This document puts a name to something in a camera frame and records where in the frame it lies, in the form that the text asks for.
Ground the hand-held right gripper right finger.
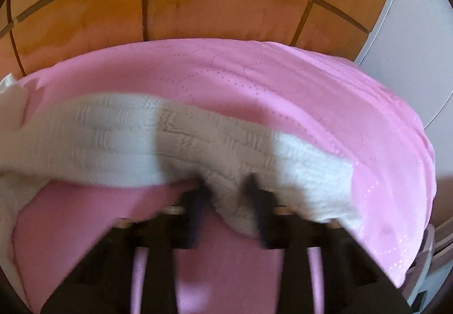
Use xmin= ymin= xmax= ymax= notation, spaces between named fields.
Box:
xmin=244 ymin=174 xmax=414 ymax=314

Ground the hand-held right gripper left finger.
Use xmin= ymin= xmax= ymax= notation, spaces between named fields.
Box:
xmin=40 ymin=182 xmax=210 ymax=314

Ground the white towel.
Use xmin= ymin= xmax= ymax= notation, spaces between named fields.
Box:
xmin=0 ymin=74 xmax=367 ymax=286

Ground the pink quilted blanket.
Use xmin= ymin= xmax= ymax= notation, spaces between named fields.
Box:
xmin=7 ymin=39 xmax=439 ymax=314

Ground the pale wooden furniture frame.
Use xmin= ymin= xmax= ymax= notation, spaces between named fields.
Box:
xmin=398 ymin=224 xmax=453 ymax=302

